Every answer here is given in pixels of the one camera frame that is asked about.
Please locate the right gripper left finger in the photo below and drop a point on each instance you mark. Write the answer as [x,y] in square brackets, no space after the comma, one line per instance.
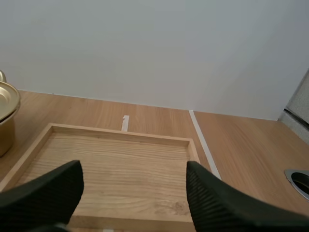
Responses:
[43,200]

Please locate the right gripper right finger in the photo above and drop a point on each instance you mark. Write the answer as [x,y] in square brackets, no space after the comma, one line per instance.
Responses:
[224,207]

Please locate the gold pot lid black knob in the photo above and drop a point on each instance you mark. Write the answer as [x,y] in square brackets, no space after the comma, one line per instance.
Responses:
[8,96]

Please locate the shallow wooden tray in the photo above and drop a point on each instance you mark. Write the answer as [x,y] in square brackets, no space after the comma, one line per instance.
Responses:
[120,169]

